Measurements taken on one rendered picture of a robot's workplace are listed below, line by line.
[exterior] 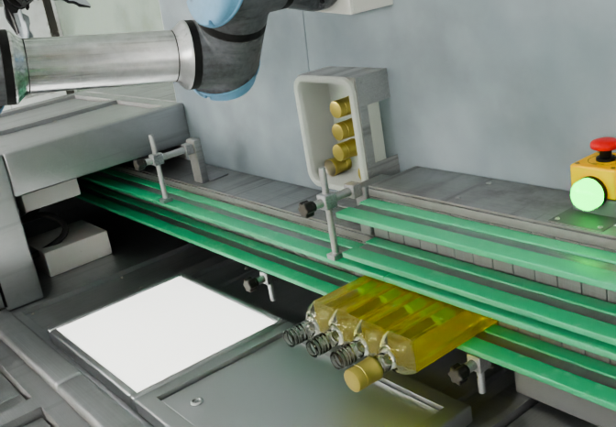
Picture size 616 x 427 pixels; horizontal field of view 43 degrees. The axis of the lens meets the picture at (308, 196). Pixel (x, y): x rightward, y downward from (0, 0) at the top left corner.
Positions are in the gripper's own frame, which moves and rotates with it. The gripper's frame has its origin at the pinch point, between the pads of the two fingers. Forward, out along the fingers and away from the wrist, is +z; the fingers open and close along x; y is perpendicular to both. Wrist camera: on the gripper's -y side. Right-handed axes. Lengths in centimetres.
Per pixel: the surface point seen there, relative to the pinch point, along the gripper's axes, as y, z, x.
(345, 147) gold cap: 27, 53, 13
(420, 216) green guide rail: 55, 61, 0
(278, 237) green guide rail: 19, 56, -7
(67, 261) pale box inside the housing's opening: -58, 37, -28
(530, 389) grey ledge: 62, 90, -11
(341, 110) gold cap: 31, 46, 16
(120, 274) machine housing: -46, 48, -23
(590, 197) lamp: 81, 68, 7
